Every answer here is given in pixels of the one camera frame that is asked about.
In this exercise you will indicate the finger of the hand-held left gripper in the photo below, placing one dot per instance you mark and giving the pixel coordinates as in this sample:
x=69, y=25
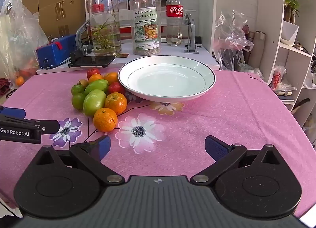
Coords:
x=50, y=126
x=12, y=112

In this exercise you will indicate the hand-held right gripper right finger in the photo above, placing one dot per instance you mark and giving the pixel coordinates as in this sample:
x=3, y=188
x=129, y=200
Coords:
x=214, y=147

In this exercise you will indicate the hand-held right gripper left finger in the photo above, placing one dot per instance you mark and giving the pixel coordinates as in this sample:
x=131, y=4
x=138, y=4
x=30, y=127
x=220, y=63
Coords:
x=103, y=144

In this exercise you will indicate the orange mandarin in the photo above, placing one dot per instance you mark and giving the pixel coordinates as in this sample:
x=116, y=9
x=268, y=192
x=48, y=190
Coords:
x=116, y=102
x=105, y=119
x=95, y=77
x=111, y=77

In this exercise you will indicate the green mango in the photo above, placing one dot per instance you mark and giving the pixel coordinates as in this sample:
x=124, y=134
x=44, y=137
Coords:
x=96, y=86
x=94, y=102

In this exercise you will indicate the green tomato with stem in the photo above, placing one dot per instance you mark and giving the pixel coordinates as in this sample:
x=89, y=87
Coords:
x=77, y=90

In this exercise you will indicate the small red fruit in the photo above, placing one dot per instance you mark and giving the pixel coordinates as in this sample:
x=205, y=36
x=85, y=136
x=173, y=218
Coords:
x=116, y=88

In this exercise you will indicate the white plate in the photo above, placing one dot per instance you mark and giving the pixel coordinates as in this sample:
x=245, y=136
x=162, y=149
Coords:
x=167, y=82

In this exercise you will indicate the red striped cloth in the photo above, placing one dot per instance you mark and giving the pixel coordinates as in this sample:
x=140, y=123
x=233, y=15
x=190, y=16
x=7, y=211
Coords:
x=3, y=86

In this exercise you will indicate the small bagged orange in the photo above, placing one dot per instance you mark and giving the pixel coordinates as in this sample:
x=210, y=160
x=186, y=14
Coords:
x=19, y=80

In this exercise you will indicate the pink floral tablecloth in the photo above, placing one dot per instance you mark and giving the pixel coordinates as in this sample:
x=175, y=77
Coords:
x=222, y=109

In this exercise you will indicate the small brown fruit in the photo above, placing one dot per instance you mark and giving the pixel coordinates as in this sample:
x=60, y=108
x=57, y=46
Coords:
x=84, y=83

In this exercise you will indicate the red apple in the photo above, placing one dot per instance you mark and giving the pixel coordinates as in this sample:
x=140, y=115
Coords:
x=93, y=72

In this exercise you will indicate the blue plastic box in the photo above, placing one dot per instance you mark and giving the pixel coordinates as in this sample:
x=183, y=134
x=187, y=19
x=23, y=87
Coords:
x=56, y=52

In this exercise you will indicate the black power adapter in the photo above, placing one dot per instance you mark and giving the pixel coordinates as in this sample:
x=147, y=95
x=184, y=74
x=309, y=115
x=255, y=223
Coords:
x=74, y=55

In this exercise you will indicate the black smartphone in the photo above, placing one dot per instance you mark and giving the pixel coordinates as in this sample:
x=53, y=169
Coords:
x=91, y=61

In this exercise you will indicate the clear plastic bag with fruit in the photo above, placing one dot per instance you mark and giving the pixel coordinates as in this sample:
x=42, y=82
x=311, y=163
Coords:
x=17, y=33

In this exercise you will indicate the small gold card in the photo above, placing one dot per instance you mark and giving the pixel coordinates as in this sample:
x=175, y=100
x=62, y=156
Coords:
x=122, y=55

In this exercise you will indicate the red and clear plastic bag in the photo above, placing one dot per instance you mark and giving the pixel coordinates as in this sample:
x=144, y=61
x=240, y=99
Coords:
x=277, y=77

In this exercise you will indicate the brown cardboard piece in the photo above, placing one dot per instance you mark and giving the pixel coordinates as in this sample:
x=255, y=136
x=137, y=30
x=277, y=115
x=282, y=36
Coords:
x=256, y=50

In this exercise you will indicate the glass vase with water plants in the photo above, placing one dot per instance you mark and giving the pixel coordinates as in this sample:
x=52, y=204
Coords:
x=106, y=33

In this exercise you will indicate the crumpled clear plastic bag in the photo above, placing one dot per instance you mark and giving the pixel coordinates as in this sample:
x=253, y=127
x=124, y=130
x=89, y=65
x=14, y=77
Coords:
x=229, y=35

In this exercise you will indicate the clear plastic jar black lid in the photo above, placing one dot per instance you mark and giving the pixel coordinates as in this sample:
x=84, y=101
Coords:
x=145, y=28

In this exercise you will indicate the clear bottle with red cap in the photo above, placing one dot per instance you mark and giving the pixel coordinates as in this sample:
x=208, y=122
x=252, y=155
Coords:
x=98, y=7

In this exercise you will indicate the white plant pot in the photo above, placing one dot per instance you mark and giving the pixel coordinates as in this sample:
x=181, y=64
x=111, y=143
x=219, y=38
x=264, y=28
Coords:
x=288, y=30

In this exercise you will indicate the white shelf unit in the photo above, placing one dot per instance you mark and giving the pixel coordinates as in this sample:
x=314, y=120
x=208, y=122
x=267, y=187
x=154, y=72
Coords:
x=271, y=20

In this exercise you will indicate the cola bottle red label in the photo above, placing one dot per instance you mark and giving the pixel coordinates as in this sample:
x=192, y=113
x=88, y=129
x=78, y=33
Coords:
x=174, y=10

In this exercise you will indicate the green potted plant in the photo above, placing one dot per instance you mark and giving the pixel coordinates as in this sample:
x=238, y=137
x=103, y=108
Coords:
x=291, y=3

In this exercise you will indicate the grey metal bracket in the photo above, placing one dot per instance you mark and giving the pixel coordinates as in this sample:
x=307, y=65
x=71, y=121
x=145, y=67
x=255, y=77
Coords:
x=191, y=28
x=80, y=35

